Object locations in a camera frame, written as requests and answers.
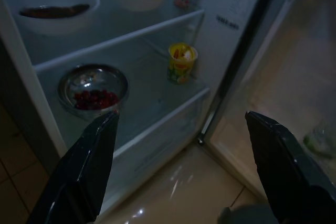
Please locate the large white bowl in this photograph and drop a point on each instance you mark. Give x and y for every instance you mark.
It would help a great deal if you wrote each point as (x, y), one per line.
(55, 22)

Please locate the red berries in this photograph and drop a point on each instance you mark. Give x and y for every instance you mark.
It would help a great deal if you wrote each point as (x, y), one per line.
(97, 99)

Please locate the yellow paper noodle cup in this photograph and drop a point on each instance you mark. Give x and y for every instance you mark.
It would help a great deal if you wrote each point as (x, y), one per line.
(181, 69)

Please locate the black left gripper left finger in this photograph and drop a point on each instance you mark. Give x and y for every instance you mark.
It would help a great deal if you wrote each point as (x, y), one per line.
(86, 161)

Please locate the dark brown sausage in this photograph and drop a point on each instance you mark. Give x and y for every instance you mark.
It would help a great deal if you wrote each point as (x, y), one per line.
(55, 11)

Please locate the small pink flower ornament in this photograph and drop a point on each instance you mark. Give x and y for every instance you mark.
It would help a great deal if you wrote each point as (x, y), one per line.
(181, 0)

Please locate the clear fridge drawer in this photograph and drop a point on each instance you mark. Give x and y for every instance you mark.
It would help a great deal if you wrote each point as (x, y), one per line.
(168, 134)

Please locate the glass fridge shelf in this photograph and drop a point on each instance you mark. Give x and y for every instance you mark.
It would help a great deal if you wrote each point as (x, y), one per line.
(157, 98)
(118, 37)

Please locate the steel bowl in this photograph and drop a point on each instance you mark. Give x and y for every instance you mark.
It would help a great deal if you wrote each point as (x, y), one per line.
(78, 79)

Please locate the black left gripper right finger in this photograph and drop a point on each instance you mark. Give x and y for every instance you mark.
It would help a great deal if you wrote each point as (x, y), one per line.
(286, 161)

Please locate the green vegetable in bag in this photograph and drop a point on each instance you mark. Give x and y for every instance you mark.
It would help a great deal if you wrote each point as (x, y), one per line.
(319, 142)

